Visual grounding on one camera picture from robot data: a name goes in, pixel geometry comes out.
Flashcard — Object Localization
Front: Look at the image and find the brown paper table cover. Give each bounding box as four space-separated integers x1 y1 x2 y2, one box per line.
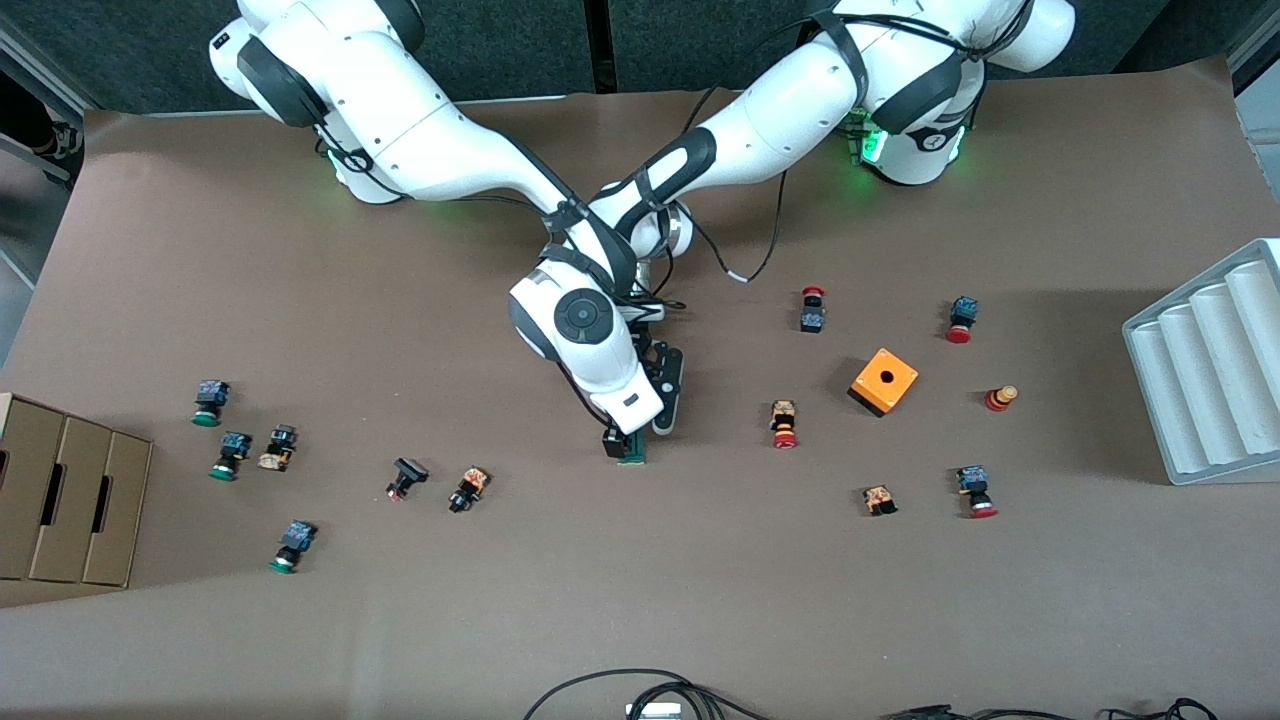
0 58 1280 720

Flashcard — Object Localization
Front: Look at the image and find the black cap orange push button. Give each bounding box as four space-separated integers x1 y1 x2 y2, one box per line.
448 466 491 515
257 424 299 473

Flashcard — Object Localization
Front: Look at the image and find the green cap push button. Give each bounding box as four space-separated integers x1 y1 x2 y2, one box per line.
268 520 319 575
192 379 232 428
208 431 253 482

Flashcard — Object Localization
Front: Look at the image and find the brown cardboard box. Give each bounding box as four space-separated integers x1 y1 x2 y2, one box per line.
0 392 153 588

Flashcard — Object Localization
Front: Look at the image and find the white ridged tray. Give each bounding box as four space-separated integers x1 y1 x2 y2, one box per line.
1122 238 1280 487

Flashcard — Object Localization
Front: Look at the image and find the black white shoe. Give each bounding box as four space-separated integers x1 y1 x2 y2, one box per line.
40 118 87 161

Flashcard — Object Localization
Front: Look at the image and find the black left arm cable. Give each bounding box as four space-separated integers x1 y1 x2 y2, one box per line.
685 168 788 287

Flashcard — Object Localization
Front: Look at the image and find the black square red switch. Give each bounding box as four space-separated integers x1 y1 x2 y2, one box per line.
385 457 430 502

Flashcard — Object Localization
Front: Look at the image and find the orange button enclosure box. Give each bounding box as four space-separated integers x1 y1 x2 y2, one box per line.
848 347 920 419

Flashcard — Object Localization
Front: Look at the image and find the black looped cable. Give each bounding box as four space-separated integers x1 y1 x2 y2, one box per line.
522 668 776 720

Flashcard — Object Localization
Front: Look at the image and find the black vertical panel post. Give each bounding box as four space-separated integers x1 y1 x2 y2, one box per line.
585 0 617 94

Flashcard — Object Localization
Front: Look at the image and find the black cable bundle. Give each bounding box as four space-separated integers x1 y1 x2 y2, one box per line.
880 698 1221 720

